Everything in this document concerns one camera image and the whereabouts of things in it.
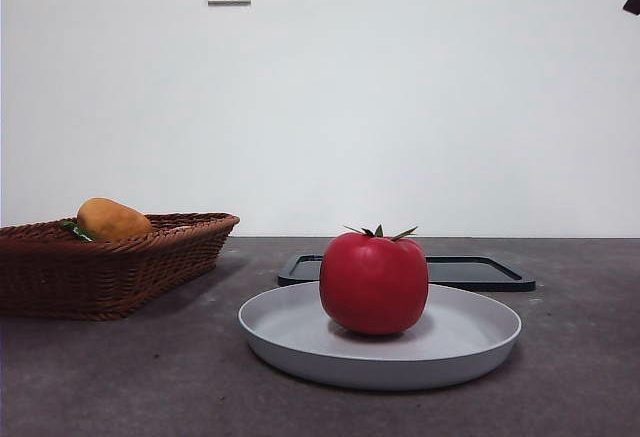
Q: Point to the yellow-brown potato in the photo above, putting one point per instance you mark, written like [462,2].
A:
[112,219]

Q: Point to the black rectangular tray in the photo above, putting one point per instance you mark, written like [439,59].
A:
[475,272]

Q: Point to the red tomato with green stem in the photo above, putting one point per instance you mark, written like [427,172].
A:
[372,282]

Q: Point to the brown wicker basket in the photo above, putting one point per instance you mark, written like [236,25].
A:
[100,277]

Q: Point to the green chili pepper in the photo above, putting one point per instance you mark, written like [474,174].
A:
[77,231]

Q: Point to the grey round plate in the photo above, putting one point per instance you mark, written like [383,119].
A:
[290,327]

